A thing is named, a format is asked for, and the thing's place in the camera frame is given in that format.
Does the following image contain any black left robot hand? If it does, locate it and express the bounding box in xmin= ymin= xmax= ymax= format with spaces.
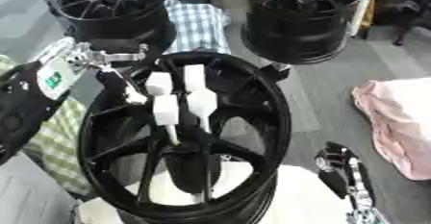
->
xmin=94 ymin=60 xmax=172 ymax=106

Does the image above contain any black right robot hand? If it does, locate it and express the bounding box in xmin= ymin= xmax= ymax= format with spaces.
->
xmin=313 ymin=140 xmax=363 ymax=201

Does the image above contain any black wheel rim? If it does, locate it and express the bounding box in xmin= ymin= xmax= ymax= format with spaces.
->
xmin=52 ymin=0 xmax=179 ymax=55
xmin=239 ymin=0 xmax=368 ymax=65

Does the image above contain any large black spoked wheel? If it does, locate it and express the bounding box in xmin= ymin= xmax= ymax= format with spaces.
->
xmin=75 ymin=50 xmax=293 ymax=224

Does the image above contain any pink cloth bundle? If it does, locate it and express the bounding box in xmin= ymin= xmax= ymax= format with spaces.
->
xmin=350 ymin=77 xmax=431 ymax=182

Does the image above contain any black chair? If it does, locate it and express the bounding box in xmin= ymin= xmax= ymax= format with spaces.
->
xmin=373 ymin=0 xmax=431 ymax=47

